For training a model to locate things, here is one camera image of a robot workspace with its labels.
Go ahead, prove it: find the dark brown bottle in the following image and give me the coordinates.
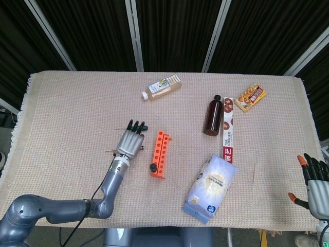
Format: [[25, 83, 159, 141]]
[[203, 94, 225, 136]]

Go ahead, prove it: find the clear juice bottle white cap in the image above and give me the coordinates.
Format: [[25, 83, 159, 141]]
[[141, 74, 183, 101]]

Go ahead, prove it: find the yellow snack box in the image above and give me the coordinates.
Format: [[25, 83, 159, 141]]
[[233, 82, 267, 114]]

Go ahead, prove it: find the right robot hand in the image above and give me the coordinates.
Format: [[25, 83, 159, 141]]
[[287, 153, 329, 220]]

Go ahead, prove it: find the long white baking paper box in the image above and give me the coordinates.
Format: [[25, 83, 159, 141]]
[[220, 97, 235, 164]]

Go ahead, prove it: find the orange tool holder rack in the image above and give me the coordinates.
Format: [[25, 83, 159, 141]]
[[150, 129, 172, 179]]

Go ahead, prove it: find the grey robot torso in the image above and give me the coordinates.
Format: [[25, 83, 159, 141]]
[[102, 227, 214, 247]]

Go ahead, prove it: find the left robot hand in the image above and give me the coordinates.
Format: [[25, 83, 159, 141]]
[[116, 119, 146, 161]]

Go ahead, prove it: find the grey metal partition post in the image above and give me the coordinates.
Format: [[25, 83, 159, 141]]
[[24, 0, 77, 72], [201, 0, 232, 73], [125, 0, 144, 72], [283, 25, 329, 77]]

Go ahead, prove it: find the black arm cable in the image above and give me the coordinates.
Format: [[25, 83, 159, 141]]
[[61, 176, 110, 247]]

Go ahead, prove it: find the blue white tissue pack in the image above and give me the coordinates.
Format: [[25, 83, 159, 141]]
[[182, 153, 239, 225]]

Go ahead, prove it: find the dark pleated curtain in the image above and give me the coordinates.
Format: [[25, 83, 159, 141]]
[[0, 0, 329, 142]]

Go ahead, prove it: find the beige woven tablecloth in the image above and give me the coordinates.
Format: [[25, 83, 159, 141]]
[[0, 70, 324, 235]]

